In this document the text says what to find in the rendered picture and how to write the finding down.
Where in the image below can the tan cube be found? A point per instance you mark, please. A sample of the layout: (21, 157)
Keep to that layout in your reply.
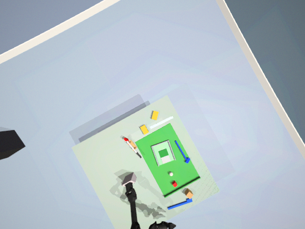
(189, 193)

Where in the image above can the green putting mat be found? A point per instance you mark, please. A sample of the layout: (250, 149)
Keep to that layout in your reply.
(182, 172)

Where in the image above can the yellow rectangular block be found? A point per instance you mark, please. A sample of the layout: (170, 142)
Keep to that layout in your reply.
(144, 129)
(155, 114)

